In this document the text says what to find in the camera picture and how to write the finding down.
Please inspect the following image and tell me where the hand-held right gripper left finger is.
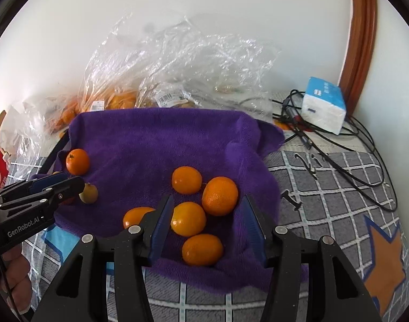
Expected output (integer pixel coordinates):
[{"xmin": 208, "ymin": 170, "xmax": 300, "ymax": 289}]
[{"xmin": 30, "ymin": 195, "xmax": 175, "ymax": 322}]

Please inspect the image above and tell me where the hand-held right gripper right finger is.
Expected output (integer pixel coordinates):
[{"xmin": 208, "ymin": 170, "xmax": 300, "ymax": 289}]
[{"xmin": 242, "ymin": 195, "xmax": 383, "ymax": 322}]

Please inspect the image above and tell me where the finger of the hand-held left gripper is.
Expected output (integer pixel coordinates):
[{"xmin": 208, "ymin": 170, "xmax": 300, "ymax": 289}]
[
  {"xmin": 0, "ymin": 173, "xmax": 67, "ymax": 205},
  {"xmin": 0, "ymin": 176, "xmax": 85, "ymax": 213}
]

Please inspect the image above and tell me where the brown kiwi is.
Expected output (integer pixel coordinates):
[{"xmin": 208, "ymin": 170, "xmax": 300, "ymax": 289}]
[{"xmin": 79, "ymin": 183, "xmax": 99, "ymax": 204}]

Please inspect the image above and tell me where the black tray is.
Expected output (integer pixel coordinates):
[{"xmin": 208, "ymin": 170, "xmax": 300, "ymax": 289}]
[{"xmin": 43, "ymin": 129, "xmax": 71, "ymax": 175}]

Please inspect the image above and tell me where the large orange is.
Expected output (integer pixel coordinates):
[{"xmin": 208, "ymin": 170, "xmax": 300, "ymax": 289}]
[{"xmin": 202, "ymin": 176, "xmax": 239, "ymax": 217}]

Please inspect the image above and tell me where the purple towel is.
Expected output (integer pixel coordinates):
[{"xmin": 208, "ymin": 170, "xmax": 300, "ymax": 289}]
[{"xmin": 52, "ymin": 107, "xmax": 309, "ymax": 294}]

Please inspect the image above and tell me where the person's left hand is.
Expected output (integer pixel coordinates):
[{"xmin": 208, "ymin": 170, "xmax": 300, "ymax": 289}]
[{"xmin": 1, "ymin": 241, "xmax": 34, "ymax": 312}]

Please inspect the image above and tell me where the white plastic bag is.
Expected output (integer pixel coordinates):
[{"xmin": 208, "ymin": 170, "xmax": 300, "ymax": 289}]
[{"xmin": 0, "ymin": 97, "xmax": 57, "ymax": 162}]

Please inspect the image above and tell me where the grey checked bed sheet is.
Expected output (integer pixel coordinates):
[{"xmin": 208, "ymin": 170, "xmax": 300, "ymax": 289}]
[{"xmin": 10, "ymin": 90, "xmax": 409, "ymax": 322}]

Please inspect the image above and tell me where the clear plastic bag of oranges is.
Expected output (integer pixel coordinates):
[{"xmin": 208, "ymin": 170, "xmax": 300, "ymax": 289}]
[{"xmin": 40, "ymin": 70, "xmax": 140, "ymax": 135}]

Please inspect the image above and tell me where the black plug adapter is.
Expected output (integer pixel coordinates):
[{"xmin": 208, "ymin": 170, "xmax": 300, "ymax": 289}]
[{"xmin": 282, "ymin": 89, "xmax": 306, "ymax": 131}]

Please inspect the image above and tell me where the blue and white tissue pack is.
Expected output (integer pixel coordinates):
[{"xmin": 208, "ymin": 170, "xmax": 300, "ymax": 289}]
[{"xmin": 300, "ymin": 76, "xmax": 347, "ymax": 136}]

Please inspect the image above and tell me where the crumpled clear plastic bag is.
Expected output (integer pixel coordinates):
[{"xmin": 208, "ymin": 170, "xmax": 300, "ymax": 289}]
[{"xmin": 107, "ymin": 13, "xmax": 282, "ymax": 121}]

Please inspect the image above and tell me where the black cable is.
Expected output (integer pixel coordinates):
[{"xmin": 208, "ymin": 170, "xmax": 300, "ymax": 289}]
[{"xmin": 268, "ymin": 89, "xmax": 398, "ymax": 213}]

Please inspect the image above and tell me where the wooden door frame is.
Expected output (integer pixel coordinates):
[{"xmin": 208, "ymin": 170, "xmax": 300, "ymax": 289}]
[{"xmin": 339, "ymin": 0, "xmax": 378, "ymax": 116}]

